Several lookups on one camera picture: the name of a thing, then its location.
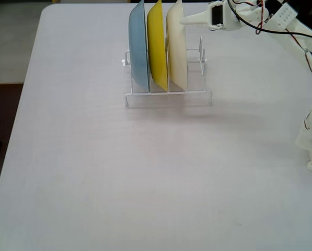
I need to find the red servo wire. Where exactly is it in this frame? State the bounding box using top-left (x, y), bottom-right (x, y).
top-left (255, 0), bottom-right (268, 35)

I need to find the cream white plate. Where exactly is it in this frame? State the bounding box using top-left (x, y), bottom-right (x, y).
top-left (166, 0), bottom-right (189, 92)

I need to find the yellow plate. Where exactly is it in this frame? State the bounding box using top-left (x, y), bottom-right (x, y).
top-left (146, 0), bottom-right (169, 93)

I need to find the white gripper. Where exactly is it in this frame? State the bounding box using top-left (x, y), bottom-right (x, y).
top-left (180, 0), bottom-right (241, 31)

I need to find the black cable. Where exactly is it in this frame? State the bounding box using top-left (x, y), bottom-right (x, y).
top-left (227, 0), bottom-right (312, 39)

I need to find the white wire dish rack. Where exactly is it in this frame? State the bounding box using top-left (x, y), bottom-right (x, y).
top-left (121, 36), bottom-right (213, 108)

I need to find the light blue plate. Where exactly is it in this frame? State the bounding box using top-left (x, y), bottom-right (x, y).
top-left (128, 0), bottom-right (150, 92)

